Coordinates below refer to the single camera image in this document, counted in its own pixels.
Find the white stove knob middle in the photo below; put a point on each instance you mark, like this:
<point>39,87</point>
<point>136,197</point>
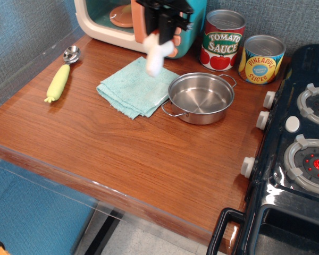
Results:
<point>262,120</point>

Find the white round stove button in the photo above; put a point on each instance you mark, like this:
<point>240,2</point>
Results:
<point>292,124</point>

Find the white plush mushroom toy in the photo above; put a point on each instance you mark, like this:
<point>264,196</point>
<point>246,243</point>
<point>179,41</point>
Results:
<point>156,53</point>

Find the white stove knob lower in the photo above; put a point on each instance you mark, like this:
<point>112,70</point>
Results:
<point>247,166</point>

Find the teal toy microwave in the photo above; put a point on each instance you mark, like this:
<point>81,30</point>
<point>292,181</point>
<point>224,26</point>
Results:
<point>122,23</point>

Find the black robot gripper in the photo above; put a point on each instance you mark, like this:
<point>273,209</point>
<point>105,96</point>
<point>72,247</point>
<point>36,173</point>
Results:
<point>171,15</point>

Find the white stove knob upper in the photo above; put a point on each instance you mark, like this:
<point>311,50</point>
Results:
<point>269,99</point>

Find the white stove knob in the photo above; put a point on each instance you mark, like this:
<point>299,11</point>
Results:
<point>247,166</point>
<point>269,99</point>
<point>262,120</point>

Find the grey lower stove burner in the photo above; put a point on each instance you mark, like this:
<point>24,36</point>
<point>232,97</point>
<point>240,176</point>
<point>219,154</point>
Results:
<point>301,162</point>

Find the spoon with yellow-green handle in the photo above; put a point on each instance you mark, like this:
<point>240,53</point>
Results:
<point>57,85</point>

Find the grey upper stove burner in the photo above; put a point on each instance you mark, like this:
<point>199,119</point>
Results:
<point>308,103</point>

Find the pineapple slices can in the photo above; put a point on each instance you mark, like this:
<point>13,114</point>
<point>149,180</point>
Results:
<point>261,58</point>

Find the grey stove burner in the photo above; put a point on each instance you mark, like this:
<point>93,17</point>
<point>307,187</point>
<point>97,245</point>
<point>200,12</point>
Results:
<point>308,103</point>
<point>301,162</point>

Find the light blue folded cloth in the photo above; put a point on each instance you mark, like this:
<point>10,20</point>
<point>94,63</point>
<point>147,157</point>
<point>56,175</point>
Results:
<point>133,92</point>

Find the tomato sauce can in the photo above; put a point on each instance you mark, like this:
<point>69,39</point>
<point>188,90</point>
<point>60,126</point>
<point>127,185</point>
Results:
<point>223,33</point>

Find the black toy stove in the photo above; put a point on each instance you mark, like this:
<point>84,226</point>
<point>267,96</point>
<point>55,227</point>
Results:
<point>282,199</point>

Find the small steel pan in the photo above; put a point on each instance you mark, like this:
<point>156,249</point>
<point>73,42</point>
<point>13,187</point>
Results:
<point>200,98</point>

